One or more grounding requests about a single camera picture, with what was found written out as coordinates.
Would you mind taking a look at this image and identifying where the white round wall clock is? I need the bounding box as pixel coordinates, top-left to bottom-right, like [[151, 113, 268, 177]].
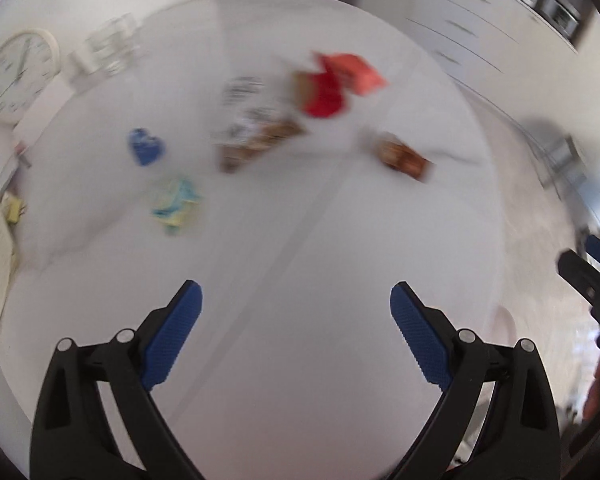
[[0, 29, 61, 126]]

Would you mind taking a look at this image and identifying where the person's right hand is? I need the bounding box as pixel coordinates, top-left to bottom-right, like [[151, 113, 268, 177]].
[[582, 352, 600, 423]]

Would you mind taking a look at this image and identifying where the grey drawer cabinet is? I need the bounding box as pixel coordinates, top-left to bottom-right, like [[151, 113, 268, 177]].
[[405, 0, 581, 93]]

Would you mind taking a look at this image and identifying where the silver toaster oven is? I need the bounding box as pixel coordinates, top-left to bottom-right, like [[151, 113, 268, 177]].
[[536, 0, 582, 41]]

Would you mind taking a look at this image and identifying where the clear snack bag with crumbs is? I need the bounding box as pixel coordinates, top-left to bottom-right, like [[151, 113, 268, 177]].
[[215, 76, 306, 173]]

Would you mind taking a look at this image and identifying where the green yellow crumpled wrapper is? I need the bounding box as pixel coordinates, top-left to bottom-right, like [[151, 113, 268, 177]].
[[150, 176, 204, 234]]

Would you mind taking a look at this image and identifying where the white folded card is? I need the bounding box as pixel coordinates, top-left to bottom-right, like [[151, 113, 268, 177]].
[[12, 77, 76, 143]]

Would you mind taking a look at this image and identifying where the red torn wrapper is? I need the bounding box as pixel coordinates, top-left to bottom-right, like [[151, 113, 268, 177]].
[[294, 67, 349, 119]]

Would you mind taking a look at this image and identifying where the small blue plastic object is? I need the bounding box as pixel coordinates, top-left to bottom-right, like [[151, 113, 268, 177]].
[[127, 127, 166, 167]]

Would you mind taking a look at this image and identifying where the metal frame stool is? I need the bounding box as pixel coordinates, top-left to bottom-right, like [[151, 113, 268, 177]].
[[520, 117, 600, 233]]

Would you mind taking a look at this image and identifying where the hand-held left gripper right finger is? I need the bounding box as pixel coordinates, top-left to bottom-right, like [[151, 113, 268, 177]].
[[387, 281, 561, 480]]

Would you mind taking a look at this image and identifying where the orange torn wrapper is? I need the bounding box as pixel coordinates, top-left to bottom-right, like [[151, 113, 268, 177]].
[[314, 52, 388, 96]]

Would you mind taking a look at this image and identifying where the brown crumpled wrapper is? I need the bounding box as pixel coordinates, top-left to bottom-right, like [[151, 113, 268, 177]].
[[375, 132, 434, 181]]

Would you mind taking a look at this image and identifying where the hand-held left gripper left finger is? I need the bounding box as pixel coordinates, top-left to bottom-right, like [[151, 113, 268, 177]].
[[29, 280, 206, 480]]

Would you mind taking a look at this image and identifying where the clear glass pitcher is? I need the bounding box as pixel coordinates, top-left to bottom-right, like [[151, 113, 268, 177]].
[[82, 14, 143, 74]]

